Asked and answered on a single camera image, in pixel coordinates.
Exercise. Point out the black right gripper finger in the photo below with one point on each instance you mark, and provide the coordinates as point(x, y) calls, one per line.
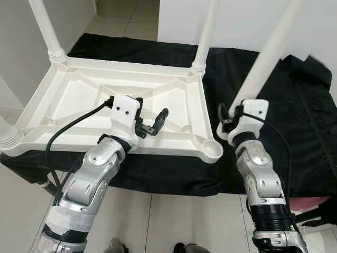
point(222, 114)

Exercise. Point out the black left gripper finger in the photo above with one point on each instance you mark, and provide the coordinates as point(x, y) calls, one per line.
point(138, 102)
point(162, 117)

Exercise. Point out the white plastic table top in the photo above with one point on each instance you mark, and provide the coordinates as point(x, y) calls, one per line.
point(68, 100)

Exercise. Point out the white plastic table leg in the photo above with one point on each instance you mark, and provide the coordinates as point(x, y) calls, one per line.
point(206, 37)
point(266, 58)
point(47, 29)
point(8, 136)

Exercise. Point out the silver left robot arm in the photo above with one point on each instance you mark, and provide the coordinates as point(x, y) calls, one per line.
point(89, 179)

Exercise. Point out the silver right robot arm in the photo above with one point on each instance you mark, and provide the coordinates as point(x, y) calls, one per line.
point(260, 179)

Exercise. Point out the black cloth table cover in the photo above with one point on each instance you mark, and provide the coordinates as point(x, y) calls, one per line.
point(310, 132)

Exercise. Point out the pink soft object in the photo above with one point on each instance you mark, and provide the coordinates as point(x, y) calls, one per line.
point(310, 202)

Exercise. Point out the grey robot left foot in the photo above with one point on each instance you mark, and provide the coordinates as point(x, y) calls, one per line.
point(117, 246)

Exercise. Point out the grey robot foot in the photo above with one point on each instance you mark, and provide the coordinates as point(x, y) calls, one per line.
point(187, 249)
point(117, 246)

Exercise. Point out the grey robot right foot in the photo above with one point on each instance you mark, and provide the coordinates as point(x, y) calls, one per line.
point(187, 249)

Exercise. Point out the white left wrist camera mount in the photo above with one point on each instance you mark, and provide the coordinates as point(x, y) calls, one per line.
point(125, 116)

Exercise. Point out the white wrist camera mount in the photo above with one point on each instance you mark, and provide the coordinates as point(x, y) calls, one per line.
point(251, 116)
point(125, 116)

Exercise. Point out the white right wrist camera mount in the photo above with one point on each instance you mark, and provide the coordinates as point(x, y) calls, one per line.
point(251, 116)

